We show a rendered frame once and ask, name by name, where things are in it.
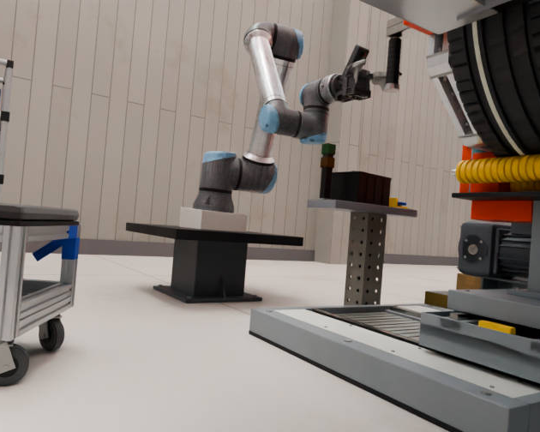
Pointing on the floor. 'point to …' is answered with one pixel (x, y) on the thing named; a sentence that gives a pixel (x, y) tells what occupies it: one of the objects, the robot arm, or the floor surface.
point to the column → (365, 259)
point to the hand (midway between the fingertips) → (385, 65)
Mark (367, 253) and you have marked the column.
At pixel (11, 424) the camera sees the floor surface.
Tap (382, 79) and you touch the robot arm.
